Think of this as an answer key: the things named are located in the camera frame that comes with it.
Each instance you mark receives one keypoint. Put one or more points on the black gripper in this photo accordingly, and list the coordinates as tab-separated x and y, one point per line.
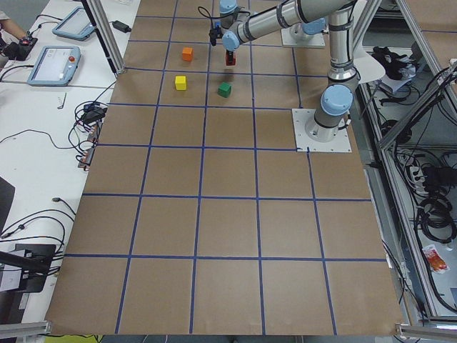
230	54

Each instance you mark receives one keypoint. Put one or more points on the red wooden block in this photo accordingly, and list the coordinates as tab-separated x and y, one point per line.
230	59

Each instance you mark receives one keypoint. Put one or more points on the silver robot arm, robot's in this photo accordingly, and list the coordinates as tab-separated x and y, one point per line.
308	31
235	26

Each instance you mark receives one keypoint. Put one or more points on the orange wooden block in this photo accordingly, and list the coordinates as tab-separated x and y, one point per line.
187	54

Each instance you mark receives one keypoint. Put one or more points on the green wooden block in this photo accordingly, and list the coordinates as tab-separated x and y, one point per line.
224	89

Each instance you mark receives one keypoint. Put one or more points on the yellow wooden block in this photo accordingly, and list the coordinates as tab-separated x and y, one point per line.
180	83

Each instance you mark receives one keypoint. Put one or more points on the black power adapter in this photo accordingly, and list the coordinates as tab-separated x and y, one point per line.
121	26

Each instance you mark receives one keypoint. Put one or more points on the blue teach pendant far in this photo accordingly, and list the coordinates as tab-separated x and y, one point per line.
75	25

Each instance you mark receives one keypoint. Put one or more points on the blue teach pendant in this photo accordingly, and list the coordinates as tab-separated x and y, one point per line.
55	66
75	25

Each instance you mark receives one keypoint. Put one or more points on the metal allen key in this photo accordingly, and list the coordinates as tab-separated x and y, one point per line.
62	101

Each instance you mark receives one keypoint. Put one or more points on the blue teach pendant near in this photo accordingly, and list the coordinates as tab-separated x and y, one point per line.
55	66

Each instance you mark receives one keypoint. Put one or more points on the red snack packet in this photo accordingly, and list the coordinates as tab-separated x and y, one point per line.
435	261

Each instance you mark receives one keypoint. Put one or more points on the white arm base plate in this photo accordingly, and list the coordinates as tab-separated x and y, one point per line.
310	137
289	41

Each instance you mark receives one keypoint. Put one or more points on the aluminium frame post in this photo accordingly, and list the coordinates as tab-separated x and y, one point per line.
98	18

